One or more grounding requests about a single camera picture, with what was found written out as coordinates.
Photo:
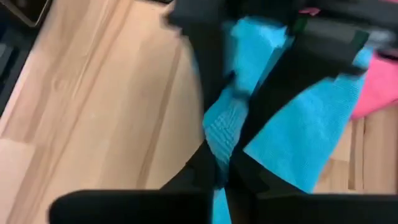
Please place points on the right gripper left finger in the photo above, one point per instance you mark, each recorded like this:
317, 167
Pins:
140, 208

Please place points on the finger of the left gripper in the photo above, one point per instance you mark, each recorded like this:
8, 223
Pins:
208, 46
298, 68

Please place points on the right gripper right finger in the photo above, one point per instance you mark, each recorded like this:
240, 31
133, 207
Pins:
311, 211

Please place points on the blue towel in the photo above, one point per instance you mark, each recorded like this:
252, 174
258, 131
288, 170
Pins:
295, 133

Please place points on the pink towel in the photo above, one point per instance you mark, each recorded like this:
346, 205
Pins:
379, 87

